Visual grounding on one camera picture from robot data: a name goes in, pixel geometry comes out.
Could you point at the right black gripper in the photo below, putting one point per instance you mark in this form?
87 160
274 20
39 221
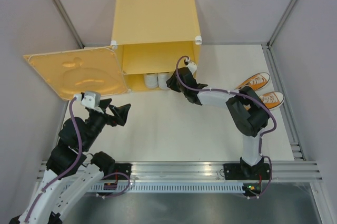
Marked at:
171 82

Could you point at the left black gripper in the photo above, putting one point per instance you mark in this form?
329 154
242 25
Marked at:
121 112

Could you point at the white sneaker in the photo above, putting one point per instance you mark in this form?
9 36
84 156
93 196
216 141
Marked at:
162 79
151 81

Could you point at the yellow cabinet door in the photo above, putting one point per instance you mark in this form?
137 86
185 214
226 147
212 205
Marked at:
76 71

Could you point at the yellow plastic shoe cabinet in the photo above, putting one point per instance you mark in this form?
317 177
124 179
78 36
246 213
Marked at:
149 36

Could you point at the orange canvas sneaker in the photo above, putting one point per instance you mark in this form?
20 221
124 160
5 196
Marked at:
272 100
256 82

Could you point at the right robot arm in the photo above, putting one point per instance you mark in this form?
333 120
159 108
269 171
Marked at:
249 115

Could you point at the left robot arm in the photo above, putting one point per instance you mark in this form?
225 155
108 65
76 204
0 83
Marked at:
61 187

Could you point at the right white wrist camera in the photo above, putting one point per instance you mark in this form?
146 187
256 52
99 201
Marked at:
191 65

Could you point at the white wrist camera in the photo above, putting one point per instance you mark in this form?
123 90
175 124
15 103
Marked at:
191 65
90 100

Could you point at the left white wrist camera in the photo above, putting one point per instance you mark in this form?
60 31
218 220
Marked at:
90 100

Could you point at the white slotted cable duct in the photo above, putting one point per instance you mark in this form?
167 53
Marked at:
181 187

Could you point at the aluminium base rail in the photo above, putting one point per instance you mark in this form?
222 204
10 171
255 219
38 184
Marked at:
209 171

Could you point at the right aluminium frame post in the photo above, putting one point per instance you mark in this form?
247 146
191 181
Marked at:
285 16

